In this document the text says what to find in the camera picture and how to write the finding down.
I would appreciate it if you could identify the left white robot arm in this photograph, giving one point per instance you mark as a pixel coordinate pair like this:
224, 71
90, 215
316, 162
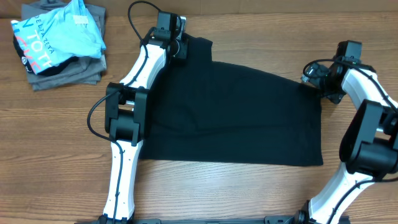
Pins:
126, 122

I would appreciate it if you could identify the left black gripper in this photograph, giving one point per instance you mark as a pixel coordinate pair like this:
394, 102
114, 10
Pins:
183, 51

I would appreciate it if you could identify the light blue printed shirt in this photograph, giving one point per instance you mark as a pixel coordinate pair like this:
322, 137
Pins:
55, 36

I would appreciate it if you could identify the folded black shirt in pile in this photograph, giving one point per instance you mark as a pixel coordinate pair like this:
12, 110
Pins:
48, 72

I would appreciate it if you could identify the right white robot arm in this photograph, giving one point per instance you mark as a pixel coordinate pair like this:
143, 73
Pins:
368, 150

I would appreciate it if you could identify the folded grey shirt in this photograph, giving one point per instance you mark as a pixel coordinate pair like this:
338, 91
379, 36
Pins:
83, 70

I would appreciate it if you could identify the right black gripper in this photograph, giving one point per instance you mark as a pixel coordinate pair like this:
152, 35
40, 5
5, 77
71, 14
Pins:
337, 96

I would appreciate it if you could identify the black t-shirt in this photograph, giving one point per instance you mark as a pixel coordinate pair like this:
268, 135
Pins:
211, 111

